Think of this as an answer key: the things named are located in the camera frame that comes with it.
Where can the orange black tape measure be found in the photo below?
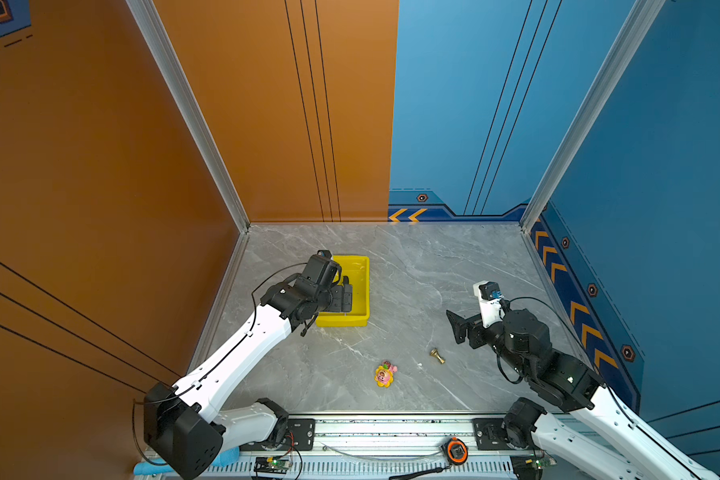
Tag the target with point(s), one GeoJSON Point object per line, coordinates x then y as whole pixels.
{"type": "Point", "coordinates": [455, 451]}

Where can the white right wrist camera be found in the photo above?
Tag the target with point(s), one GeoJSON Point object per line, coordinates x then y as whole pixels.
{"type": "Point", "coordinates": [490, 300]}

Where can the colourful flower toy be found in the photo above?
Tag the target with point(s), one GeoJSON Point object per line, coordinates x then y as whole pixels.
{"type": "Point", "coordinates": [384, 374]}

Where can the green circuit board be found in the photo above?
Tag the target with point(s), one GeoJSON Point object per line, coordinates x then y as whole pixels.
{"type": "Point", "coordinates": [531, 468]}
{"type": "Point", "coordinates": [272, 466]}

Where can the green circuit board left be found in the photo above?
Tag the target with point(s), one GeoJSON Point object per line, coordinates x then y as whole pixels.
{"type": "Point", "coordinates": [272, 466]}

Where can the small brass fitting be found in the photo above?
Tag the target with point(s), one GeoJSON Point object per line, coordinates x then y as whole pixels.
{"type": "Point", "coordinates": [435, 354]}

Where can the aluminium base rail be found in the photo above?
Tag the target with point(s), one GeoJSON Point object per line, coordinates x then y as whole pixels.
{"type": "Point", "coordinates": [384, 446]}

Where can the aluminium corner post left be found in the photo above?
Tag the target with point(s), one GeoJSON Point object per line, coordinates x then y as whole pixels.
{"type": "Point", "coordinates": [153, 31]}

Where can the yellow plastic bin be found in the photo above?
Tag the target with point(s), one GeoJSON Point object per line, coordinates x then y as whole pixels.
{"type": "Point", "coordinates": [354, 308]}

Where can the green circuit board right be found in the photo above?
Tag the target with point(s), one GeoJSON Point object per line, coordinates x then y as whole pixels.
{"type": "Point", "coordinates": [531, 468]}

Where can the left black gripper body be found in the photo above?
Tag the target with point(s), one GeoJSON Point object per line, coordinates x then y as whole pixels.
{"type": "Point", "coordinates": [336, 302]}

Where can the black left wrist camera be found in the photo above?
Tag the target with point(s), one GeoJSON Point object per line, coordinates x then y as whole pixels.
{"type": "Point", "coordinates": [322, 270]}

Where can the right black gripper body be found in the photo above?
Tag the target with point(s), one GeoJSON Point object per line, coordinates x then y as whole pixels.
{"type": "Point", "coordinates": [478, 335]}

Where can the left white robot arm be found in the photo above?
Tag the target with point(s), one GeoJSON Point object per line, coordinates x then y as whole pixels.
{"type": "Point", "coordinates": [184, 423]}

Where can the aluminium corner post right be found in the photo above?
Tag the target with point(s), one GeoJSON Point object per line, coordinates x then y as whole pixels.
{"type": "Point", "coordinates": [628, 40]}

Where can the aluminium corner post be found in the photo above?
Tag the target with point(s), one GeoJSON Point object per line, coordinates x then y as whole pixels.
{"type": "Point", "coordinates": [628, 40]}
{"type": "Point", "coordinates": [153, 31]}

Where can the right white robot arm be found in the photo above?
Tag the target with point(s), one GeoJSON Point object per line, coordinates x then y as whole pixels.
{"type": "Point", "coordinates": [627, 447]}

